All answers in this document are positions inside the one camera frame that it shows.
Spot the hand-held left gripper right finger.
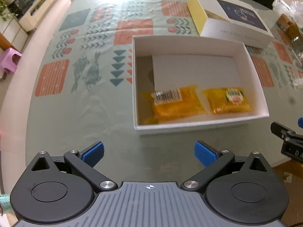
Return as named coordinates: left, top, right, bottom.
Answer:
left=181, top=141, right=271, bottom=192

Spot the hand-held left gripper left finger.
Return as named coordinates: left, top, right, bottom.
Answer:
left=30, top=141, right=118, bottom=192

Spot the white cardboard box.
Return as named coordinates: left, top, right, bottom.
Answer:
left=132, top=35, right=270, bottom=136

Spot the yellow snack packet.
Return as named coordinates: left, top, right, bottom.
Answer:
left=201, top=87, right=252, bottom=115
left=140, top=85, right=206, bottom=124

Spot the patterned green desktop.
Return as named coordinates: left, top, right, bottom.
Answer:
left=26, top=0, right=303, bottom=171

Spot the teal cloth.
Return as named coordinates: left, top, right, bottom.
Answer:
left=0, top=194, right=11, bottom=214

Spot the orange snack box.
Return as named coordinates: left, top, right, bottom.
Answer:
left=277, top=14, right=293, bottom=31

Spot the white box lid dark print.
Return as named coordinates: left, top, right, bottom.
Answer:
left=187, top=0, right=275, bottom=47

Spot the clear plastic bag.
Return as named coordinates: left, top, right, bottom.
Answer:
left=272, top=0, right=303, bottom=26

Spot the purple plastic stool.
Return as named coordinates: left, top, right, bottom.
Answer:
left=0, top=48, right=22, bottom=74

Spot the brown column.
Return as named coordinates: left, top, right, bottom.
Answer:
left=0, top=33, right=11, bottom=51

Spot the white drawer cabinet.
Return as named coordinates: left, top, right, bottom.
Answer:
left=0, top=16, right=29, bottom=52

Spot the white television cabinet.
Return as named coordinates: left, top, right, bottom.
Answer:
left=19, top=0, right=71, bottom=32

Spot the green potted plant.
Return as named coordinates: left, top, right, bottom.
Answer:
left=0, top=0, right=18, bottom=20

